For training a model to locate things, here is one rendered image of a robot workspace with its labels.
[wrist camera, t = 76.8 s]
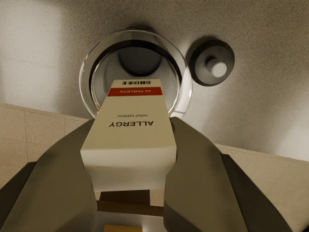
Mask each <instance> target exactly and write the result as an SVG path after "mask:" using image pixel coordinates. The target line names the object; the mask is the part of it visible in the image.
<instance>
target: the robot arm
mask: <svg viewBox="0 0 309 232"><path fill-rule="evenodd" d="M169 118H170V122H171V126H172V131H173V135H174V139H175V142H176V146H177V153H176V164H175V166H174V167H173V169H172V170H171V171H170V172H169V173H168V174H167V175H166V181H165V191H164V215H163V224H164V227H165V229H166V230H167V231H168V232H293V231H292V229H291V228H290V226H289V225H288V223H287V222H286V220H285V219H284V218H283V216H282V215H281V214H280V212H279V211H278V210H277V208H276V207H275V206H274V205H273V204H272V203H271V202H270V200H269V199H268V198H267V197H266V196H265V195H264V194H263V193H262V191H261V190H260V189H259V188H258V187H257V186H256V185H255V183H254V182H253V181H252V180H251V179H250V178H249V177H248V176H247V174H246V173H245V172H244V171H243V170H242V169H241V168H240V167H239V165H238V164H237V163H236V162H235V161H234V160H233V159H232V158H231V156H230V155H229V154H223V153H222V152H221V151H220V150H219V149H218V148H217V147H216V146H215V145H214V144H213V143H212V142H211V141H210V140H209V139H208V138H207V137H206V136H204V135H203V134H201V133H200V132H199V131H197V130H196V129H194V128H193V127H191V126H190V125H188V124H187V123H186V122H184V121H183V120H181V119H180V118H178V117H176V116H173V117H169ZM94 121H95V119H90V120H89V121H87V122H86V123H84V124H83V125H81V126H80V127H78V128H77V129H75V130H74V131H72V132H70V133H69V134H67V135H66V136H64V137H63V138H61V139H60V140H59V141H58V142H56V143H55V144H54V145H53V146H51V147H50V148H49V149H48V150H47V151H46V152H45V153H44V154H43V155H42V156H41V157H40V158H39V159H38V160H37V161H36V162H28V163H27V164H26V165H25V166H24V167H23V168H22V169H21V170H20V171H19V172H18V173H17V174H16V175H15V176H13V177H12V178H11V179H10V180H9V181H8V182H7V183H6V184H5V185H4V186H3V187H2V188H1V189H0V232H94V231H95V229H96V226H97V201H96V197H95V193H94V189H93V185H92V180H91V178H90V176H89V175H88V174H87V173H86V172H85V168H84V164H83V161H82V157H81V153H80V150H81V148H82V146H83V144H84V142H85V140H86V138H87V136H88V134H89V132H90V129H91V127H92V125H93V123H94Z"/></svg>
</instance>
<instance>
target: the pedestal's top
mask: <svg viewBox="0 0 309 232"><path fill-rule="evenodd" d="M96 201H97V226H96V229H95V231H94V232H103V231H104V226H105V224H109V225H121V226H137V227H143V232H166V231H167V230H166V229H165V227H164V224H163V215H164V207H161V206H151V205H141V204H131V203H118V202H108V201H98V200H96Z"/></svg>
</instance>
